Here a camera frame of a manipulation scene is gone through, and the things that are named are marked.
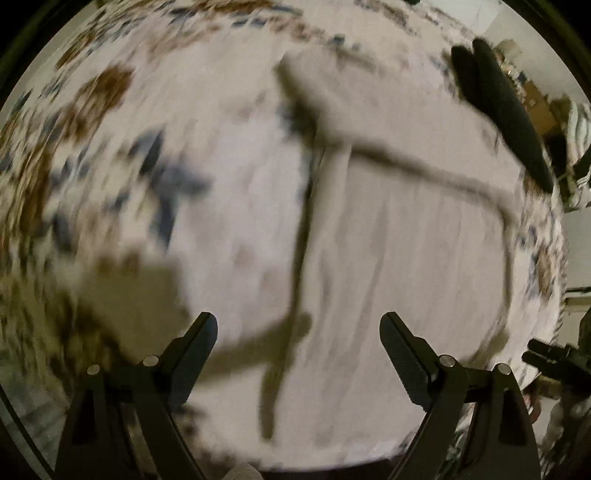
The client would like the cluttered shelf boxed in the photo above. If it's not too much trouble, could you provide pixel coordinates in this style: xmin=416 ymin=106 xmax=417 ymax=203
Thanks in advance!
xmin=492 ymin=39 xmax=573 ymax=137

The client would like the white garment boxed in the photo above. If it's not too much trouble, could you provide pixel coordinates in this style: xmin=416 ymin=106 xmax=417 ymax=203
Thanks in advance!
xmin=261 ymin=46 xmax=520 ymax=464

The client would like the long dark cloth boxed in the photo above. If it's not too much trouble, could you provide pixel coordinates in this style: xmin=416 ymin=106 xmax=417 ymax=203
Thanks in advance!
xmin=471 ymin=37 xmax=556 ymax=195

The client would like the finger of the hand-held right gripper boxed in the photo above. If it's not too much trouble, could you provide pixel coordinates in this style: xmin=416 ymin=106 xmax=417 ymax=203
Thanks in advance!
xmin=521 ymin=351 xmax=564 ymax=377
xmin=527 ymin=338 xmax=571 ymax=361

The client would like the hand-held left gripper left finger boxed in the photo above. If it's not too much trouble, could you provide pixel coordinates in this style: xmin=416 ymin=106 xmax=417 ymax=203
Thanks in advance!
xmin=55 ymin=311 xmax=219 ymax=480

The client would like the printed blanket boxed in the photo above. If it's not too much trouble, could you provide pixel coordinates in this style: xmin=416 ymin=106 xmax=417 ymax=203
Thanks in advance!
xmin=0 ymin=0 xmax=571 ymax=476

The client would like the striped cloth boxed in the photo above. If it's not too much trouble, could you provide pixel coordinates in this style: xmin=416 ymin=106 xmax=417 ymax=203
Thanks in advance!
xmin=564 ymin=99 xmax=591 ymax=210

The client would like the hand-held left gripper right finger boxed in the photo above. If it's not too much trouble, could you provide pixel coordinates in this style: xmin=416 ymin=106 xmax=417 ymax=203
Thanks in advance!
xmin=379 ymin=311 xmax=543 ymax=480

